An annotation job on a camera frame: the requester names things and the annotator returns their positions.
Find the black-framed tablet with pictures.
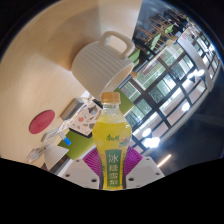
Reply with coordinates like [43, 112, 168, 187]
[68, 99, 103, 137]

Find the group of pendant lamps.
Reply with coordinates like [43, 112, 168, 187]
[141, 68, 206, 149]

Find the flat round red coaster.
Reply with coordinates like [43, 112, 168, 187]
[28, 109, 56, 135]

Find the group of green-seated wooden chairs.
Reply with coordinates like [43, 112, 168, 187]
[133, 11, 188, 63]

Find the curved ceiling light strip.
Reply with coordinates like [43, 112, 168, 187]
[156, 153, 173, 169]

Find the white ribbed mug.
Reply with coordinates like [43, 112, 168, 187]
[71, 30, 136, 100]

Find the small blue-capped white bottle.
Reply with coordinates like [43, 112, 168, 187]
[63, 134, 72, 146]

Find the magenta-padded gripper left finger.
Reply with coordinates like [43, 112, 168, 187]
[60, 146, 103, 188]

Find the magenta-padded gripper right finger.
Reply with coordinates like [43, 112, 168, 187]
[123, 145, 166, 188]

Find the yellow drink bottle green label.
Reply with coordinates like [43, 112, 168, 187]
[91, 91, 133, 191]

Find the small dark flat box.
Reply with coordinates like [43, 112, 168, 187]
[59, 97, 88, 121]

